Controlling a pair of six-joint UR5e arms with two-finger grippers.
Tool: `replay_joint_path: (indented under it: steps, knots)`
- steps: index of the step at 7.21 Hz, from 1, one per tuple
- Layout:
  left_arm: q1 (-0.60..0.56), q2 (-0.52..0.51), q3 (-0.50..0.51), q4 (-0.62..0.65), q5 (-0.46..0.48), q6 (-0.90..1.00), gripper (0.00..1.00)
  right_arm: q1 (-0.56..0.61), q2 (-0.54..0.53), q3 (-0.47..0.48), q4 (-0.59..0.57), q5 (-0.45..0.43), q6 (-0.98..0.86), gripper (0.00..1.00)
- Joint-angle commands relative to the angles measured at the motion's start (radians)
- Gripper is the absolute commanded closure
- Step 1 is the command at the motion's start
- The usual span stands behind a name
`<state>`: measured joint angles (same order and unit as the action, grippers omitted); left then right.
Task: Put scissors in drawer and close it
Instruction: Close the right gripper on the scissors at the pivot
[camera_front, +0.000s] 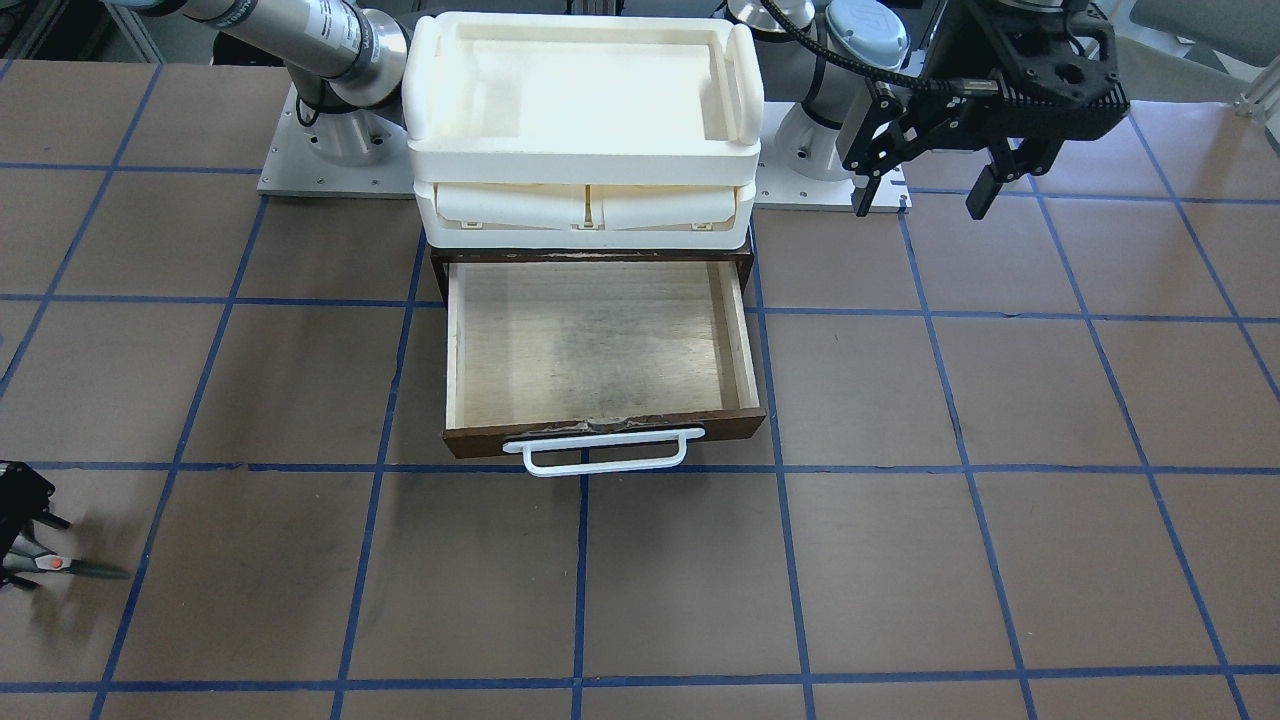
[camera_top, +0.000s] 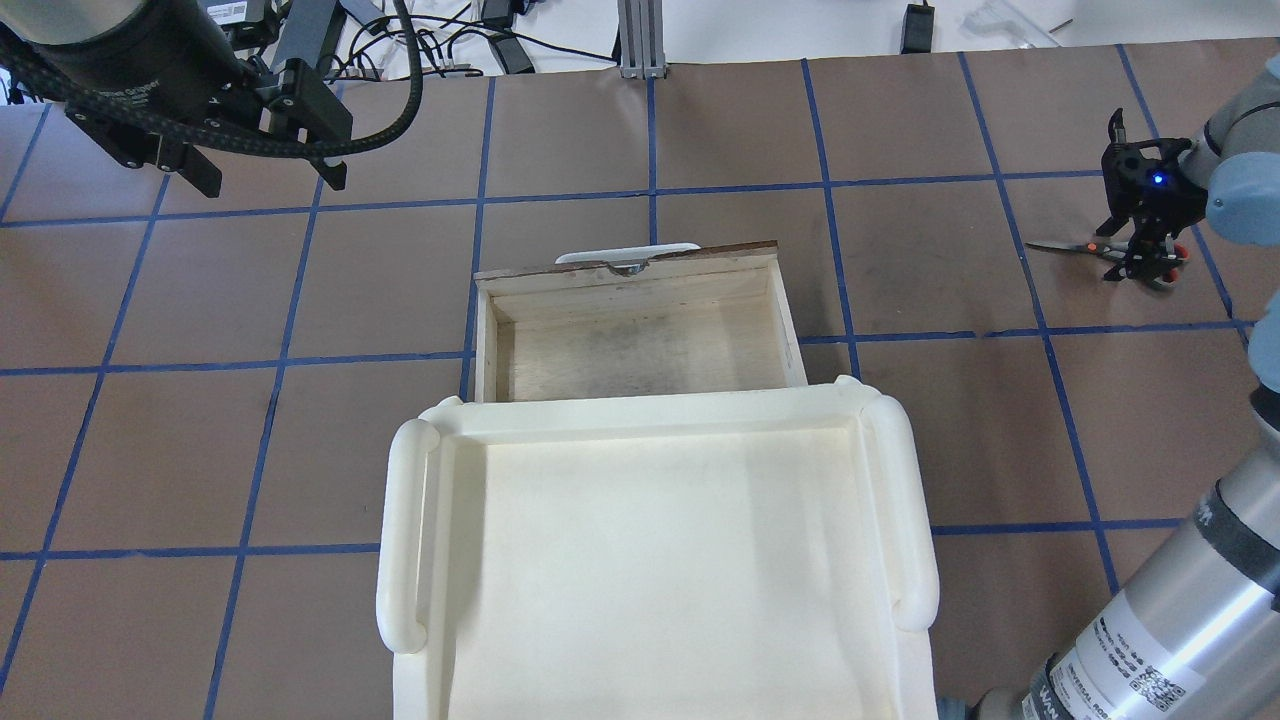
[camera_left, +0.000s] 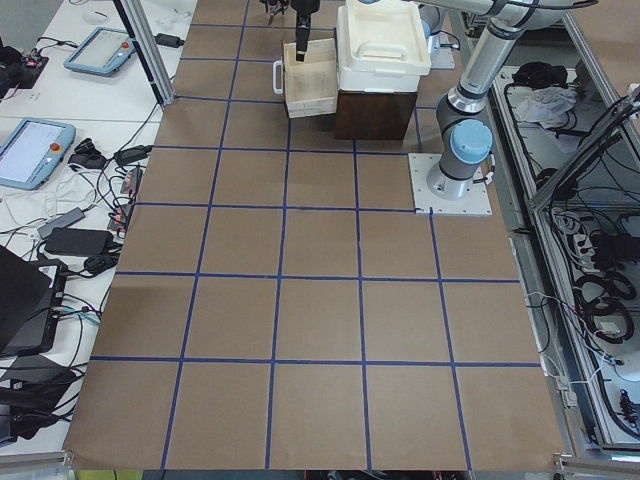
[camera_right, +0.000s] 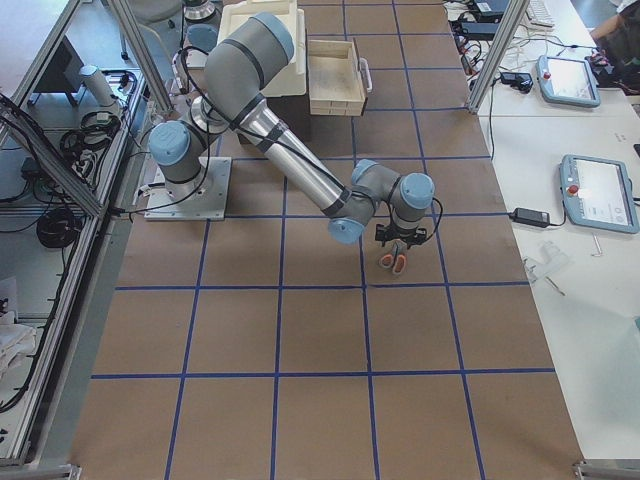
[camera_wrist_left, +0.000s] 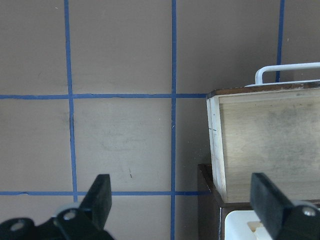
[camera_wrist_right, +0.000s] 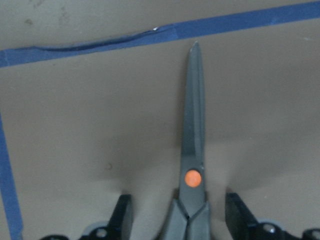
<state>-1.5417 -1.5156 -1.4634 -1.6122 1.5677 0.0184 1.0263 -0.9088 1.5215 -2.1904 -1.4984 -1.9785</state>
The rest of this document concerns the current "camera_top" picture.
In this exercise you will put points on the light wooden drawer white handle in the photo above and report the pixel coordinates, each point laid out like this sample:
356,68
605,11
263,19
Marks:
655,320

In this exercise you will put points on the small black power adapter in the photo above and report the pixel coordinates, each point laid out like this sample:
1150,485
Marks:
917,28

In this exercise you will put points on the grey scissors with orange pivot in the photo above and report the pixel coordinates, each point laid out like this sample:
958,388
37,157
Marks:
1090,250

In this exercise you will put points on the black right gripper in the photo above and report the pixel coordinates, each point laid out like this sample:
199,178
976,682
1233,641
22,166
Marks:
1170,196

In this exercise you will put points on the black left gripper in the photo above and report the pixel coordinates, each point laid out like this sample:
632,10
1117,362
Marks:
150,55

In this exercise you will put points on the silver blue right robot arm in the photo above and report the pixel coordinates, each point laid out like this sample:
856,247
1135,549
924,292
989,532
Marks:
1226,174

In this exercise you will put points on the cream plastic tray with handles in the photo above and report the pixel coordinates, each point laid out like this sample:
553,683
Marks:
735,555

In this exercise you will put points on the aluminium frame post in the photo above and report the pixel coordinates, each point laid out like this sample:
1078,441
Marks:
641,40

